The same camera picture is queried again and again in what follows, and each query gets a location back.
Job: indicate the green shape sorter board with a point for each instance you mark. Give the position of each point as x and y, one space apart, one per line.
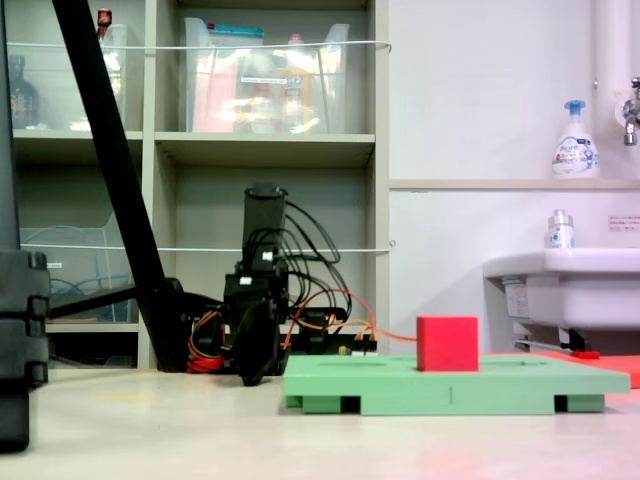
380 390

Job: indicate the dark glass bottle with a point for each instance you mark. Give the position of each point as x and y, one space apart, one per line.
22 100

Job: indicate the red base clamp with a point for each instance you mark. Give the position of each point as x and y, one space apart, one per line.
205 364

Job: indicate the small clear sanitizer bottle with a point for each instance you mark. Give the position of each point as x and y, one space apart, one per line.
560 232

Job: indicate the black tripod leg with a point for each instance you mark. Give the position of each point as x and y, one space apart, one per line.
115 165
90 302

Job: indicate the notched black stack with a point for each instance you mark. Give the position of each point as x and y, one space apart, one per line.
20 325

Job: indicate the white blue soap pump bottle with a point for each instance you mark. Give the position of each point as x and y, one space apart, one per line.
575 150

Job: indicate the low clear plastic bin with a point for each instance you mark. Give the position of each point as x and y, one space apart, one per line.
65 270

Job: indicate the brown bottle red cap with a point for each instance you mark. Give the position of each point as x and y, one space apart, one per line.
104 22

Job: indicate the black circuit board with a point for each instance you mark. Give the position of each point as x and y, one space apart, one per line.
360 348

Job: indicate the black table clamp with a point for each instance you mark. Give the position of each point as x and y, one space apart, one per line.
315 330

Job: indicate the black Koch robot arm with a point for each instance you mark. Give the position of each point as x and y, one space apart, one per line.
265 215

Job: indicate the red square block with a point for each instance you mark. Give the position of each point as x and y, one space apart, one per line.
447 345

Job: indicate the beige shelf unit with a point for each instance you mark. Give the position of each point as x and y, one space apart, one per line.
265 150

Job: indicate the metal faucet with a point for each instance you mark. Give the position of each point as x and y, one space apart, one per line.
631 117

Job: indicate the bottle with pink cap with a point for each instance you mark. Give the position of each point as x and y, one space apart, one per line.
296 85

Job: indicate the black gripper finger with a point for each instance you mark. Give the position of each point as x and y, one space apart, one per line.
272 340
241 350

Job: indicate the white sink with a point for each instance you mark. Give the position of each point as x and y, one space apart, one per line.
580 285

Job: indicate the large clear plastic bin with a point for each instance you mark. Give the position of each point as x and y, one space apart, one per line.
260 85

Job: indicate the pink packet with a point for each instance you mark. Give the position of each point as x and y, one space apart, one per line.
212 100

